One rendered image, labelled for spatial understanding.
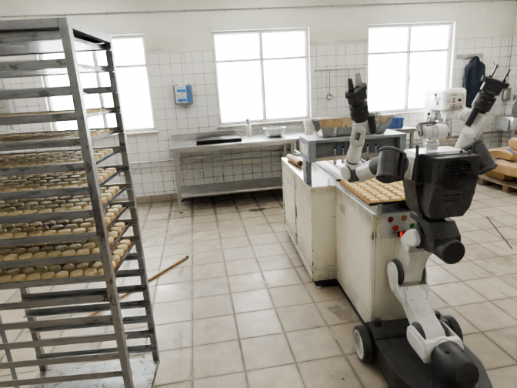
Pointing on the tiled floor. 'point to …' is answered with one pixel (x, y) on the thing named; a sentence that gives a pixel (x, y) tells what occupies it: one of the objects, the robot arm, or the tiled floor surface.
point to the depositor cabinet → (311, 220)
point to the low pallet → (498, 183)
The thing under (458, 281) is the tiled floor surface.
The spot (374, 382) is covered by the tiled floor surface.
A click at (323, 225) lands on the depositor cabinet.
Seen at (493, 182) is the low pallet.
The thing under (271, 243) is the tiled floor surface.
